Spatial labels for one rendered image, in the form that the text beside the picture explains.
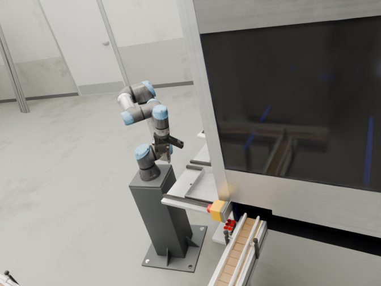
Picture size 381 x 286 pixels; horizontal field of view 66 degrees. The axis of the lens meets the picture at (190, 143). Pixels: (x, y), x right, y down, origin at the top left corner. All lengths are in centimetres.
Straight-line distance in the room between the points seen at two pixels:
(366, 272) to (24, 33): 701
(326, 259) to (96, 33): 556
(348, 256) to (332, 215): 24
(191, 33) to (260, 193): 72
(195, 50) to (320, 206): 78
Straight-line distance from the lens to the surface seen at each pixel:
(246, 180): 132
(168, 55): 575
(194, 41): 109
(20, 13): 726
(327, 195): 126
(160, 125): 150
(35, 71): 761
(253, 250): 136
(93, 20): 619
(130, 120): 156
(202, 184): 178
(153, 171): 208
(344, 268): 157
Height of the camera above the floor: 202
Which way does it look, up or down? 31 degrees down
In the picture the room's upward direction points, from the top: 14 degrees counter-clockwise
